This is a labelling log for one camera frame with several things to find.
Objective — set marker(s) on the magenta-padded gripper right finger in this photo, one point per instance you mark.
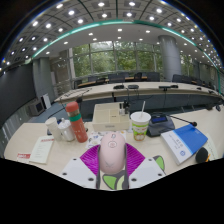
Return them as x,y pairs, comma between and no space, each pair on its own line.
146,172

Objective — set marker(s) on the cat-shaped black green mouse pad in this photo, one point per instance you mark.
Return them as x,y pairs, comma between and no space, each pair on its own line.
111,182

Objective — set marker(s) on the black handheld microphone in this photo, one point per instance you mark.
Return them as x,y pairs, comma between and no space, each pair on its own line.
201,155

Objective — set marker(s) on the dark office chairs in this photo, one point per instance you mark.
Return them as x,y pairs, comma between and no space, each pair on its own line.
146,77

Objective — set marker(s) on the dark conference microphone unit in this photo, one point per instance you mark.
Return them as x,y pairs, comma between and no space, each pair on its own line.
160,125

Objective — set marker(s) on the pink computer mouse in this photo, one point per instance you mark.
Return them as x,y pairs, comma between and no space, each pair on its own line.
112,151

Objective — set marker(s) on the cream booklet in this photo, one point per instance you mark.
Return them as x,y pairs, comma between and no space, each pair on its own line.
41,150

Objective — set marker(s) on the red drink bottle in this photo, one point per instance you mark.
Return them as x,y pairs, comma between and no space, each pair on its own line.
78,128

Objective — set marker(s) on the blue and white book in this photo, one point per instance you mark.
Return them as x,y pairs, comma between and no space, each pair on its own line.
183,141

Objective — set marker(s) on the cream open box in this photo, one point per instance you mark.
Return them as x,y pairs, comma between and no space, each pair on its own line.
110,118

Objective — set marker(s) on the ceiling lights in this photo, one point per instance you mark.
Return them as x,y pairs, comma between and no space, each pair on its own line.
120,30

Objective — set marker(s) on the white paper sheet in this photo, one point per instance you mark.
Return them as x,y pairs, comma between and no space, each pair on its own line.
212,148

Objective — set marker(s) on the green printed cup with straw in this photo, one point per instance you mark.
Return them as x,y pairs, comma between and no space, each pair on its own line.
140,128

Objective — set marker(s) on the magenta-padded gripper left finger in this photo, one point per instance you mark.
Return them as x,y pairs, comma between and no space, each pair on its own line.
78,173

